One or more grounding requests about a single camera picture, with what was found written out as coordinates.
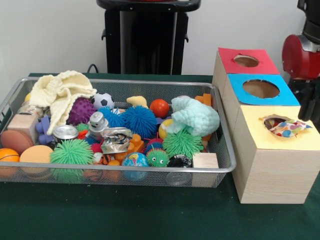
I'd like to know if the small wooden block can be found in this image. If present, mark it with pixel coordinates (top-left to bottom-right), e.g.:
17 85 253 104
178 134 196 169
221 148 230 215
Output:
192 152 220 169

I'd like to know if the dark green tablecloth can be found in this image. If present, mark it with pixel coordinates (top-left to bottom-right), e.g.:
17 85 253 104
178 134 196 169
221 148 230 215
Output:
0 72 320 240

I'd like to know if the rainbow spiky caterpillar toy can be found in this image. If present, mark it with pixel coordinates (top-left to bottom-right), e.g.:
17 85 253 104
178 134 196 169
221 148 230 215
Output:
144 138 170 168

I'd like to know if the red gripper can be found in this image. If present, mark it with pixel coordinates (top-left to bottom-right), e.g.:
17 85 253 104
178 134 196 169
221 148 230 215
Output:
281 34 320 122

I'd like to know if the wire mesh bin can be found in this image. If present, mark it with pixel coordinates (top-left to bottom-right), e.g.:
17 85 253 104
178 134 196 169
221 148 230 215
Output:
0 76 237 187

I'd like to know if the mint green knitted cloth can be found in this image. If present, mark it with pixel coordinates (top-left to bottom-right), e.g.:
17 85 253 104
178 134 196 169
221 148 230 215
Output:
166 96 221 138

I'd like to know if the green spiky ball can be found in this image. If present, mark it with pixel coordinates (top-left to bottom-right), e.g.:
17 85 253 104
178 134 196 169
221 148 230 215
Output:
49 138 95 166

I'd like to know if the purple knobbly ball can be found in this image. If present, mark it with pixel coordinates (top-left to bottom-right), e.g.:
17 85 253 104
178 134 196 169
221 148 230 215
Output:
66 96 97 126

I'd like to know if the wooden box with three holes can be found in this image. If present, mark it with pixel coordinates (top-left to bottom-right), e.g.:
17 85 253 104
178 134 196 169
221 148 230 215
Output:
212 47 320 205

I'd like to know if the large polka dot cloth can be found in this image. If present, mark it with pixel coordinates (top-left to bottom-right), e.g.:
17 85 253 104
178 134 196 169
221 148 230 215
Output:
263 117 314 138

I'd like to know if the globe print ball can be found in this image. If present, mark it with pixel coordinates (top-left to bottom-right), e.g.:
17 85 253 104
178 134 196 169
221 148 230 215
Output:
121 151 150 168

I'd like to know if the pale yellow knitted cloth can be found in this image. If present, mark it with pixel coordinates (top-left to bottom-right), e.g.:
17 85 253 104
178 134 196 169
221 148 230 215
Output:
28 69 98 136

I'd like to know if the red orange ball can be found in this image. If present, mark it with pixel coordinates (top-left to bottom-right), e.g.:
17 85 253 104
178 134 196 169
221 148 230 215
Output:
149 98 170 119

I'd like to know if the small soccer ball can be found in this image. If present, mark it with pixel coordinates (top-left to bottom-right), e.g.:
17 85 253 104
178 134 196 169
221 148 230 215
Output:
90 92 115 111

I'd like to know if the blue spiky ball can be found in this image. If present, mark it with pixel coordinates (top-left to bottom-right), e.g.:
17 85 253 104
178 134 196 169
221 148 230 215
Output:
121 104 158 133

